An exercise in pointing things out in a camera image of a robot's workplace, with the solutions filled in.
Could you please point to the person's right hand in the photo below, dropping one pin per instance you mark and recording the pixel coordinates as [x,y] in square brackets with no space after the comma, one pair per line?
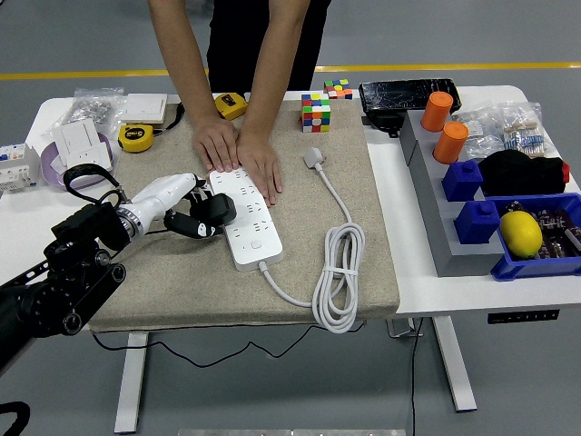
[218,145]

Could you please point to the person's left hand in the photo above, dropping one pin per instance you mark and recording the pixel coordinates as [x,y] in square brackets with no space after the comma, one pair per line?
[261,163]

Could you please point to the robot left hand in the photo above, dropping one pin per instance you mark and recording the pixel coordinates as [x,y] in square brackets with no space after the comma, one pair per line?
[163,195]

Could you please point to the person's right forearm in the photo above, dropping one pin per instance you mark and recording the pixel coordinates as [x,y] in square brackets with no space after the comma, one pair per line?
[181,50]

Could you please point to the person's left forearm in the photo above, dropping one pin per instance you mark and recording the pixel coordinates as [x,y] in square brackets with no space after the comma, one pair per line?
[277,59]

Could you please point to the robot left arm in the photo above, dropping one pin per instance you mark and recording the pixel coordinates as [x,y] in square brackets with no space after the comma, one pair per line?
[77,281]

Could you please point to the large puzzle cube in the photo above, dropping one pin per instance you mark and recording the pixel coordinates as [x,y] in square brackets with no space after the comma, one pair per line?
[315,113]

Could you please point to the beige mat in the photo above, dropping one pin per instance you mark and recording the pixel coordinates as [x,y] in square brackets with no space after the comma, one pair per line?
[181,281]

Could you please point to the small puzzle cube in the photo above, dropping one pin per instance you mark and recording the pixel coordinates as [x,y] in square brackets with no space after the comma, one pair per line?
[338,89]

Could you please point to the clear bag of metal parts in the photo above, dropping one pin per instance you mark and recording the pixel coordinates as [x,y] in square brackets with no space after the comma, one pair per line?
[91,109]

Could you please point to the purple plate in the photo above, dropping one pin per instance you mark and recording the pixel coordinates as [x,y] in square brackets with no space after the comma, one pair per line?
[50,175]

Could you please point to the person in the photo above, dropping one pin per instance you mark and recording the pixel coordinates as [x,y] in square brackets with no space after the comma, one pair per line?
[268,36]

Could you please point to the white circuit breaker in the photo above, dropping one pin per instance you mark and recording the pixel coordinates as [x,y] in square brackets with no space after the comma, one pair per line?
[16,170]

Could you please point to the black wrapped box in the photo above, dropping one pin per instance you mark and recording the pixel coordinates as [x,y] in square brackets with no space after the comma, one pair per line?
[395,93]

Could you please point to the grey stepped stand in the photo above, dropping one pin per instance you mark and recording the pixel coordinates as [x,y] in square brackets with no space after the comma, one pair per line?
[436,218]

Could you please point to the orange cylinder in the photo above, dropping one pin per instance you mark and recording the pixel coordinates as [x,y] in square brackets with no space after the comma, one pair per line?
[450,142]
[436,111]

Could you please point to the white table leg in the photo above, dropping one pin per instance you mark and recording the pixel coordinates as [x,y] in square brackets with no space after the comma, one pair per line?
[131,381]
[454,363]

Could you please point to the blue block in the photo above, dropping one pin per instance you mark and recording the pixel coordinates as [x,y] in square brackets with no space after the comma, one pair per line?
[476,221]
[462,181]

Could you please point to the clear bag of small parts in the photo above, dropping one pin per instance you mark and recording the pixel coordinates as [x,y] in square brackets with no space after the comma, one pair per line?
[481,131]

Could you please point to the black cloth with red tag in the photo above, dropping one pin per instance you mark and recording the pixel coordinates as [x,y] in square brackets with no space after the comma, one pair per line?
[517,175]

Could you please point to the dark cylindrical capacitor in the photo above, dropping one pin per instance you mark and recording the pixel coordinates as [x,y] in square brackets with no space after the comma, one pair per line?
[573,234]
[550,220]
[515,207]
[553,249]

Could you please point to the clear bag of resistors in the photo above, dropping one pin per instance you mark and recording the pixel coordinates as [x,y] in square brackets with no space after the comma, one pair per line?
[522,138]

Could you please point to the yellow lemon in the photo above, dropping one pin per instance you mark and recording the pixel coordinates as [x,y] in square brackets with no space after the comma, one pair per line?
[521,234]

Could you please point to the blue plastic bin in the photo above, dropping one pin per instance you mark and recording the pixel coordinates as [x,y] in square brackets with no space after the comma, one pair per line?
[535,270]

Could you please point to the black desk control panel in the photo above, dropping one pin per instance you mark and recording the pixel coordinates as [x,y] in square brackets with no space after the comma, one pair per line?
[523,316]

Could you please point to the white wall switch panel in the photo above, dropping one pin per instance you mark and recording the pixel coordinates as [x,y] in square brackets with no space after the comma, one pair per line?
[144,108]

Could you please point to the grey metal bracket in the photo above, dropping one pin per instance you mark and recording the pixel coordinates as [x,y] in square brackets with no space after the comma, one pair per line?
[401,328]

